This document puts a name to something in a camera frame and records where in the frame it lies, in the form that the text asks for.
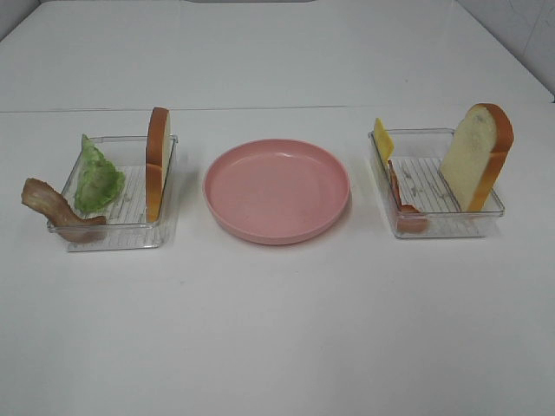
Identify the yellow cheese slice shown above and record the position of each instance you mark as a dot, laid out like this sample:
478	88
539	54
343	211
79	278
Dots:
384	143

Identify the pink bacon strip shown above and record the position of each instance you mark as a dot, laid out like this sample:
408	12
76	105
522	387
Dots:
408	218

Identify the bread slice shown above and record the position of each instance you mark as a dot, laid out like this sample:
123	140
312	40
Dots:
477	154
158	151

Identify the green lettuce leaf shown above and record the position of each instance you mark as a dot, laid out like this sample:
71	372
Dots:
99	182

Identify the dark brown bacon strip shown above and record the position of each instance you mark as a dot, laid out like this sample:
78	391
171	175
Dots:
39	196

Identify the pink round plate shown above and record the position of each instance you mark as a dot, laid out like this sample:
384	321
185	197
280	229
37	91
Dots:
276	191

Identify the right clear plastic tray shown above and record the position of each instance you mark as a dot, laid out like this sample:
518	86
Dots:
416	159

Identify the clear plastic tray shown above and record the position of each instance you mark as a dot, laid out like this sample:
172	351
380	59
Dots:
127	226
416	159

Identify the left clear plastic tray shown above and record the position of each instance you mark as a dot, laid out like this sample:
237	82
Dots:
127	226

